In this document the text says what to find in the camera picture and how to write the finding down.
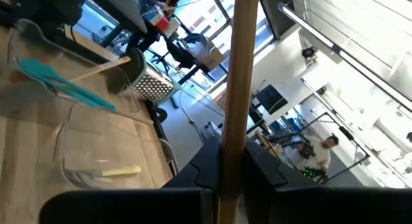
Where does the black computer monitor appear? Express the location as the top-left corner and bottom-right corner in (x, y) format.
(254, 84), (289, 115)

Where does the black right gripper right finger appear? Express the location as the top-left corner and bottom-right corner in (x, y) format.
(241, 138), (412, 224)

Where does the person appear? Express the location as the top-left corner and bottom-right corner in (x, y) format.
(144, 0), (185, 14)
(294, 135), (340, 183)

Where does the large window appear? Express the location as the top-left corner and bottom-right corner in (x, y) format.
(72, 0), (277, 96)

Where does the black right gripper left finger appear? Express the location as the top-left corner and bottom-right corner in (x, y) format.
(38, 136), (223, 224)

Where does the cream-handled knife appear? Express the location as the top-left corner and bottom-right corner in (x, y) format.
(62, 165), (143, 183)

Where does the black desk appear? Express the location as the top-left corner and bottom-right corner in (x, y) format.
(85, 0), (181, 37)

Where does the black ceiling spotlight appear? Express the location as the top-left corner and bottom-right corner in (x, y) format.
(301, 46), (319, 60)

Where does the cardboard box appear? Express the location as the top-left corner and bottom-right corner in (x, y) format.
(189, 39), (226, 72)

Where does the long ceiling light bar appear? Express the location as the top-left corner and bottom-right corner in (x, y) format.
(277, 1), (412, 113)

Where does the black clamp handle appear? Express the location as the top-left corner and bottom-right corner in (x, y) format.
(151, 106), (169, 124)

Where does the red and white box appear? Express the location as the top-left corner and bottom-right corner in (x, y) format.
(144, 5), (171, 33)

